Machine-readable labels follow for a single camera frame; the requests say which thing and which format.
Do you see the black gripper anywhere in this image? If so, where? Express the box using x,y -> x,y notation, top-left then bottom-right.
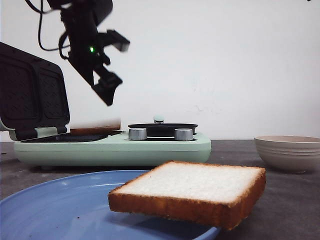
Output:
60,6 -> 131,106

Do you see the white bread slice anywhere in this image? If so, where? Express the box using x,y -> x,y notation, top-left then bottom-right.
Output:
70,117 -> 121,136
108,160 -> 266,230

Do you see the breakfast maker hinged lid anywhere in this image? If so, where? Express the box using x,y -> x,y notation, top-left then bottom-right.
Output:
0,43 -> 70,141

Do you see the beige ribbed bowl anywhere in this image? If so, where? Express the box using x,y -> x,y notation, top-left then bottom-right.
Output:
254,135 -> 320,173

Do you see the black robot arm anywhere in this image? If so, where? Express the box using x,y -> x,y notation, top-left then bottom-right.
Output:
48,0 -> 130,106

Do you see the mint green breakfast maker base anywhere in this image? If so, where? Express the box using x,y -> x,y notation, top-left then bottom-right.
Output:
14,132 -> 211,167

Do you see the left silver control knob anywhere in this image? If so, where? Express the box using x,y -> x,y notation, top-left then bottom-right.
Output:
128,128 -> 148,141

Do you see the silver control knob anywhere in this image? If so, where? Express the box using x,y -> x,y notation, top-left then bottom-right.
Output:
128,128 -> 148,141
174,128 -> 193,141

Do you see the black round frying pan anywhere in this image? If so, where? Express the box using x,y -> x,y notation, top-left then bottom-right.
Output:
128,116 -> 198,137

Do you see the right silver control knob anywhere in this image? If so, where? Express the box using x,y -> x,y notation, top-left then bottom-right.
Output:
174,128 -> 193,141

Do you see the blue round plate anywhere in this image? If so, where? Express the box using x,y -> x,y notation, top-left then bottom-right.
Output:
0,170 -> 220,240

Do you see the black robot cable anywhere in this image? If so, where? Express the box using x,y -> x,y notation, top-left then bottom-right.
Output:
24,0 -> 72,61

